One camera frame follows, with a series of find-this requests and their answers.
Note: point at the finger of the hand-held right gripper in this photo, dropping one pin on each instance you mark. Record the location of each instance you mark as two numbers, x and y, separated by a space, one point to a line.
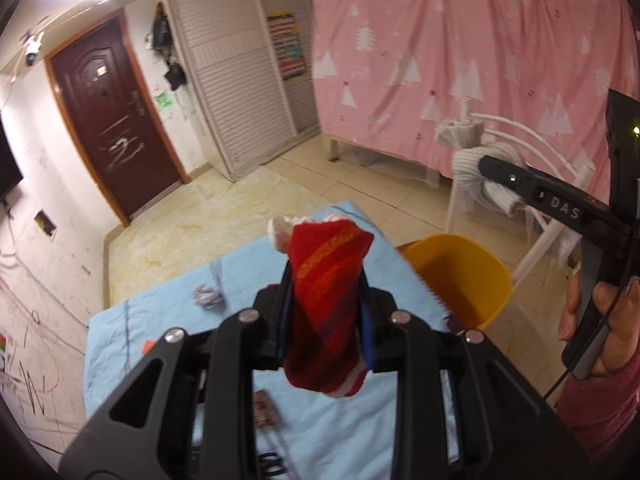
550 200

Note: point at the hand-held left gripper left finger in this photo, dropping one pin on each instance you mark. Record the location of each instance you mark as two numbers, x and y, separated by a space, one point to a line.
285 320

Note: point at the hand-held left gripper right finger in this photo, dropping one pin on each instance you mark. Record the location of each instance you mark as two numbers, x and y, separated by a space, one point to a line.
367 330

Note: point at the red striped sock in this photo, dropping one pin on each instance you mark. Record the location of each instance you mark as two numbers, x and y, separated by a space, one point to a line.
325 300

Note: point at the cream knitted sock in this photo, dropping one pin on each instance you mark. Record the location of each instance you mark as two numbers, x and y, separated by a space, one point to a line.
470 165

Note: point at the yellow plastic bin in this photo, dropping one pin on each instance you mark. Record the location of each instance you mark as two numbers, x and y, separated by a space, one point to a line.
475 260

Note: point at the beige knit hat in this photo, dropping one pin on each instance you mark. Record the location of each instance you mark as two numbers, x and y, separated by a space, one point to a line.
452 132

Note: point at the person's right forearm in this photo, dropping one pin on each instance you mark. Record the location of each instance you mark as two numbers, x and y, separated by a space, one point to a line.
600 410

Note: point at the person's right hand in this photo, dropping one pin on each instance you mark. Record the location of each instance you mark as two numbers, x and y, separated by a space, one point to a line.
625 330

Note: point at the white metal chair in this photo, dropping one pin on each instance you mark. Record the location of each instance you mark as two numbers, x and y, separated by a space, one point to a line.
537 247

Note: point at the small grey sock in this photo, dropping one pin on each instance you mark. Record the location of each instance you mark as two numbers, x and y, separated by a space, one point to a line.
207 296

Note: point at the small brown patterned sock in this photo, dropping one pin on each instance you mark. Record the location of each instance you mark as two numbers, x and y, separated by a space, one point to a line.
265 407

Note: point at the light blue printed blanket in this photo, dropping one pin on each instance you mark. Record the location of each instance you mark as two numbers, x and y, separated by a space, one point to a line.
165 320

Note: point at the pink tree-print sheet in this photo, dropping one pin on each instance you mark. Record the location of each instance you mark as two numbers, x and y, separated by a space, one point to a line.
450 35

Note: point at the white louvred wardrobe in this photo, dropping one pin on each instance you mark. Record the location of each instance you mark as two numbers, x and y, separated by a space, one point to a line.
235 85

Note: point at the dark brown door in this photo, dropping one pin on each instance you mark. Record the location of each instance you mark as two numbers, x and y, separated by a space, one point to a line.
110 120

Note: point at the colourful chart poster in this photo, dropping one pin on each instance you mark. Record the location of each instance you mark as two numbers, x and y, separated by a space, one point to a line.
287 45

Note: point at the hanging black bags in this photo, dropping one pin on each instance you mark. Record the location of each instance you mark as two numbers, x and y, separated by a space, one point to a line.
162 32

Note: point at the open wall socket box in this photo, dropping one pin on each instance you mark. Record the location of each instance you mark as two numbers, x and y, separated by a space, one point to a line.
45 223

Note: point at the black wall television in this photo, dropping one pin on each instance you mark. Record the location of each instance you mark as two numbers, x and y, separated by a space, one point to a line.
7 165

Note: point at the white security camera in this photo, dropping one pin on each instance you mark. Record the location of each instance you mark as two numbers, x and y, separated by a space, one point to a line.
31 55

